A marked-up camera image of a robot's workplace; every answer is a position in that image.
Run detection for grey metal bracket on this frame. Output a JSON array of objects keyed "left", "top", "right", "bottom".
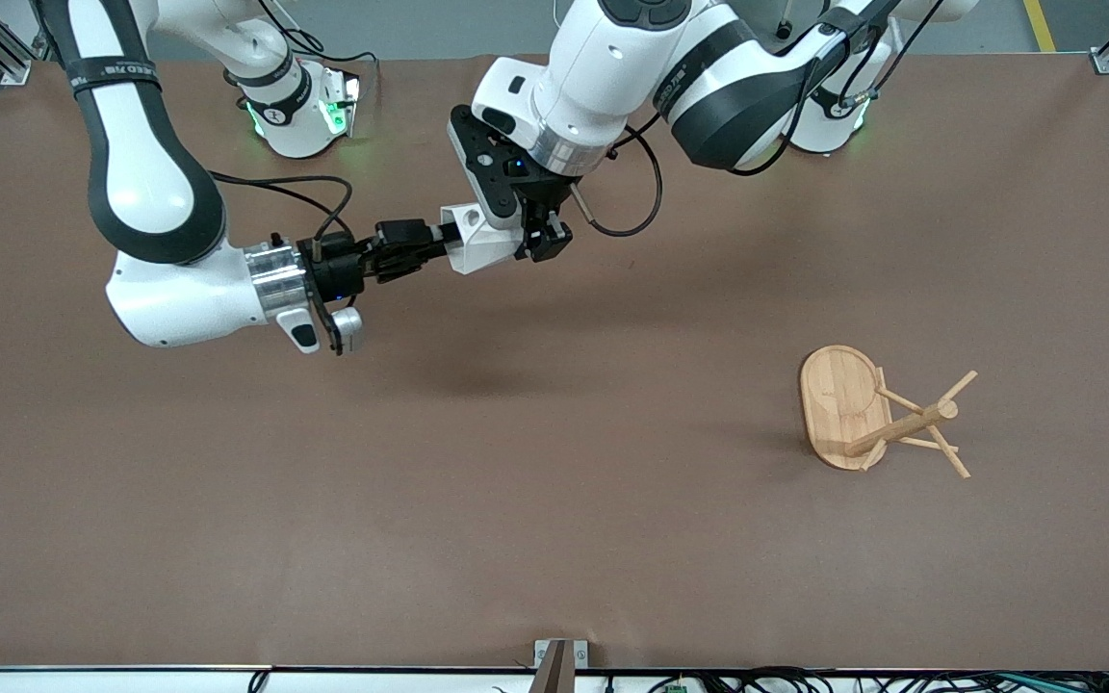
[{"left": 530, "top": 639, "right": 591, "bottom": 693}]

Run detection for tangled black cables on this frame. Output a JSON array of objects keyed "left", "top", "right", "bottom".
[{"left": 603, "top": 666, "right": 1109, "bottom": 693}]

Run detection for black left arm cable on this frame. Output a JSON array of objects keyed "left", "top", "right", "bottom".
[{"left": 569, "top": 123, "right": 664, "bottom": 239}]

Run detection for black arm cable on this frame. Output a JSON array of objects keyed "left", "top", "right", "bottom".
[
  {"left": 569, "top": 123, "right": 664, "bottom": 239},
  {"left": 210, "top": 170, "right": 356, "bottom": 244}
]

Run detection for brown paper table cover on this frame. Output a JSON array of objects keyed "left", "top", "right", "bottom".
[{"left": 0, "top": 53, "right": 1109, "bottom": 672}]

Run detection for wooden cup rack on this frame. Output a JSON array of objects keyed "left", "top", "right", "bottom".
[{"left": 798, "top": 344, "right": 980, "bottom": 480}]

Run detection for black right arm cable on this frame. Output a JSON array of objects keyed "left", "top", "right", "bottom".
[{"left": 210, "top": 170, "right": 356, "bottom": 244}]

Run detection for white faceted cup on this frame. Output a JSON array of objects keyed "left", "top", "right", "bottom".
[{"left": 439, "top": 197, "right": 529, "bottom": 277}]

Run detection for black right base cable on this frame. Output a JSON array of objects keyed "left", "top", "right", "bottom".
[{"left": 271, "top": 29, "right": 378, "bottom": 112}]

